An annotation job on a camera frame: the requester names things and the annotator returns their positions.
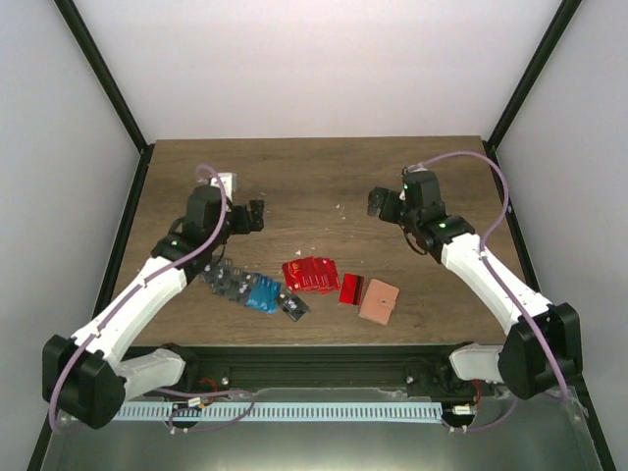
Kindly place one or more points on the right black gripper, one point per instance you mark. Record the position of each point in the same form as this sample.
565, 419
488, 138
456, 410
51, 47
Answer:
375, 204

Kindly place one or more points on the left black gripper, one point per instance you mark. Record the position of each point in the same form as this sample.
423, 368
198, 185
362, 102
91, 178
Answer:
244, 226

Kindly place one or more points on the pink leather card holder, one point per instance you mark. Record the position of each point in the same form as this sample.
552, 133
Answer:
379, 302

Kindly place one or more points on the black VIP card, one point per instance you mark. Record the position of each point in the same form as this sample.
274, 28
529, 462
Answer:
292, 305

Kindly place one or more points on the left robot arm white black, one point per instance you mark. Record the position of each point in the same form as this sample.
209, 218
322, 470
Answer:
87, 374

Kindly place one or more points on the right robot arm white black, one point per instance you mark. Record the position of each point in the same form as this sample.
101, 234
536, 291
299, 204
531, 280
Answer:
542, 349

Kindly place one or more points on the black card pile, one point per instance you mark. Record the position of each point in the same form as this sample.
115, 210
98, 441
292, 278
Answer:
229, 281

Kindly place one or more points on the blue card pile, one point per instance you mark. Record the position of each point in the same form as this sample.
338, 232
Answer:
263, 294

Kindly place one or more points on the red VIP card pile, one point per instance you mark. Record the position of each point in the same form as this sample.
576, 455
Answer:
311, 274

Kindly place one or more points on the lone red card magnetic stripe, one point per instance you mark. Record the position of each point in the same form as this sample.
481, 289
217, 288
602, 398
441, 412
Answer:
351, 289

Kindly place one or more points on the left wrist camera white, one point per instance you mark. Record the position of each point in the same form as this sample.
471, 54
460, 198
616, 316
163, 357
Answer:
229, 181

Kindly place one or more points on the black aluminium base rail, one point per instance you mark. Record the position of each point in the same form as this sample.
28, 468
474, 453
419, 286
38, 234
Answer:
419, 369

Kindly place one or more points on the left black frame post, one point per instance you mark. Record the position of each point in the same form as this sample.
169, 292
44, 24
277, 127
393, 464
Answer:
91, 52

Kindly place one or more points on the black frame post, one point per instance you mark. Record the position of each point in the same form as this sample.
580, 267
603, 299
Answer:
557, 27
91, 52

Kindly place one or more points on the light blue slotted cable duct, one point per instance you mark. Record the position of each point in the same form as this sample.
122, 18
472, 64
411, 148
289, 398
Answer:
395, 412

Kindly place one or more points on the right black frame post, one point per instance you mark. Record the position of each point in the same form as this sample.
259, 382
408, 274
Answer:
557, 27

